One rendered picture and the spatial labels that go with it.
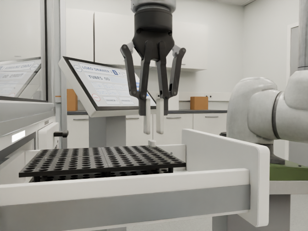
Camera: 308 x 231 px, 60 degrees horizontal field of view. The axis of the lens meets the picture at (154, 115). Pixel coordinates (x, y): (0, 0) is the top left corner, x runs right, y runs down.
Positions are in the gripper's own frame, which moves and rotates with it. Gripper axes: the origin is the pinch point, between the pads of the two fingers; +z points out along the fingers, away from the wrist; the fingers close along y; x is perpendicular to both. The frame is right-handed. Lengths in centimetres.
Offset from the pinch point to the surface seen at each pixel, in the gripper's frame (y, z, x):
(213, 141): -8.9, 4.2, 8.3
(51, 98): 23.4, -4.2, -40.5
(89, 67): 11, -20, -79
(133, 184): 7.7, 7.5, 19.2
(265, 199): -9.9, 10.4, 21.1
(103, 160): 10.7, 6.1, 10.4
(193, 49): -155, -88, -341
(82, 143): 15, 46, -288
